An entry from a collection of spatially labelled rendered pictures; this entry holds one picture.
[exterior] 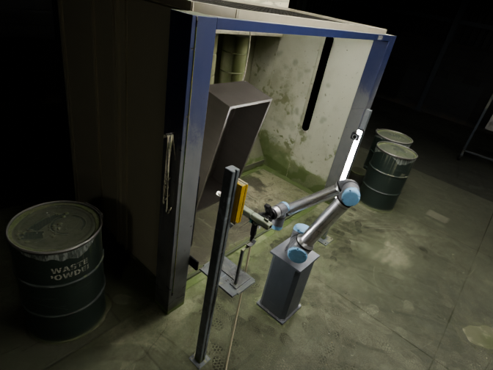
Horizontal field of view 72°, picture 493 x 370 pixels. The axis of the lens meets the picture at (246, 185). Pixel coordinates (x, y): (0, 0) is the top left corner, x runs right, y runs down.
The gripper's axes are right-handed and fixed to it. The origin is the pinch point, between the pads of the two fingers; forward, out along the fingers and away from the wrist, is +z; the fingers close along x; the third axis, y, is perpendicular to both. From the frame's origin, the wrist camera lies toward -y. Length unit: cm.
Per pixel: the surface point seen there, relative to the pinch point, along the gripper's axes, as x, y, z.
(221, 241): -3.4, -2.8, 34.7
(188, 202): 46.6, 5.5, 15.7
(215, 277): -3.4, 26.2, 34.3
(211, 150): 86, -6, -42
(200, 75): 46, -83, 17
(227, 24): 46, -111, 1
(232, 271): -1.1, 35.2, 14.7
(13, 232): 108, 29, 106
